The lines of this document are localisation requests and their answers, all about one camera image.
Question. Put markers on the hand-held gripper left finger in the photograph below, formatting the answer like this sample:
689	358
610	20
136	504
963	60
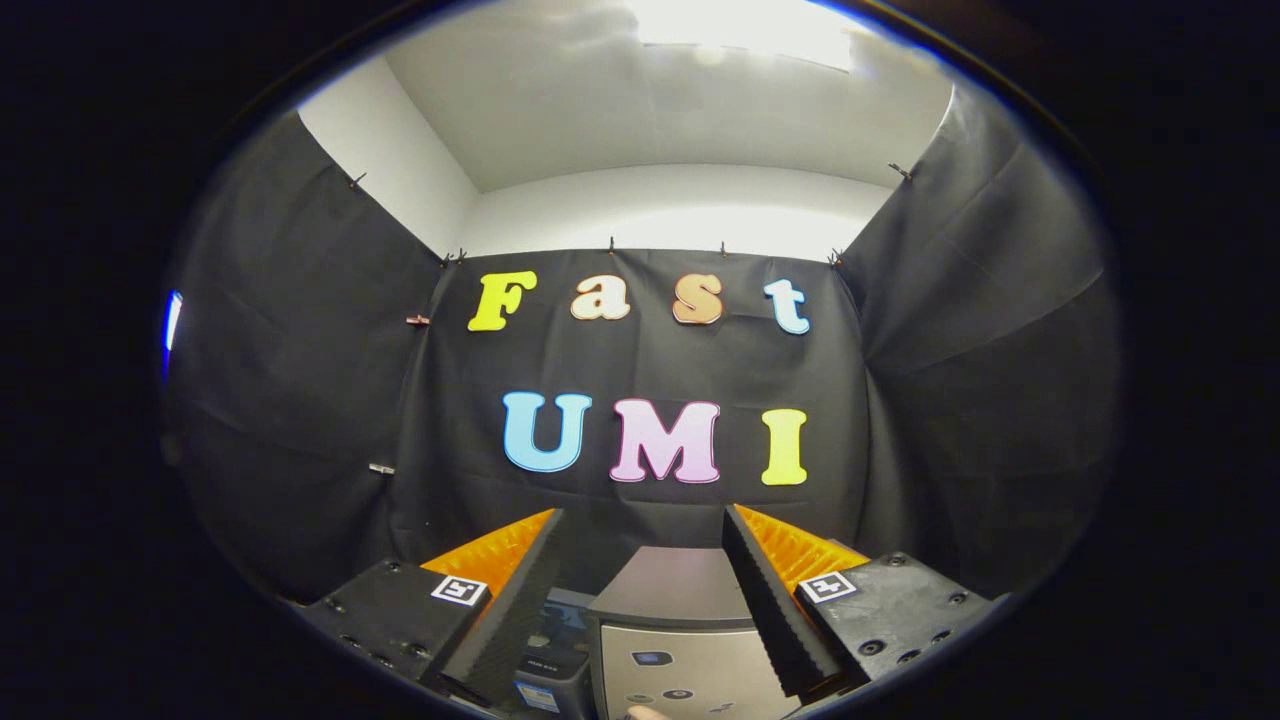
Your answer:
520	600

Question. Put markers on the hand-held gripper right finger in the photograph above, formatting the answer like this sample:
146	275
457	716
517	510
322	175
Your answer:
770	610

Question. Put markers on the dark washing machine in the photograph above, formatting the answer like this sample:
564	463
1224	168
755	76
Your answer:
555	640

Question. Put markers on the black backdrop cloth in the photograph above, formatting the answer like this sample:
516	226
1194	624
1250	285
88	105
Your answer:
680	360

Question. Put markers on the ceiling light panel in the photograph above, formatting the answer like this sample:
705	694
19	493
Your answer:
740	30

